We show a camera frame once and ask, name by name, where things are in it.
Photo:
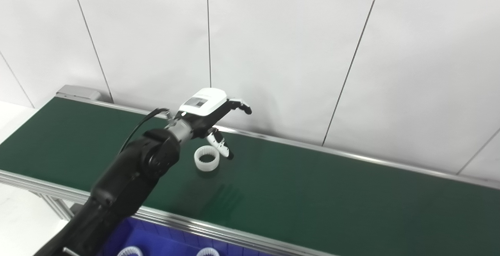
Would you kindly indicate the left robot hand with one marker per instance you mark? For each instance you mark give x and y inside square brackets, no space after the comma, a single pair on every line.
[203,103]

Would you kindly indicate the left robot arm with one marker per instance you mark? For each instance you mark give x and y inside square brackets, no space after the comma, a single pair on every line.
[125,185]

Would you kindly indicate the green conveyor belt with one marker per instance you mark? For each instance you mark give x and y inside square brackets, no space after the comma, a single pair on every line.
[312,197]
[195,224]

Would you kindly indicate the grey conveyor end housing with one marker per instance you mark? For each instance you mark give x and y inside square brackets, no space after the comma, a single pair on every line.
[78,92]

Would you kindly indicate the blue bin with white parts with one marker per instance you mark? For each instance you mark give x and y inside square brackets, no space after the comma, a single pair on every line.
[164,244]

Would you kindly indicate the aluminium conveyor leg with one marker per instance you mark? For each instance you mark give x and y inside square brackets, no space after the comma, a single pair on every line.
[54,205]

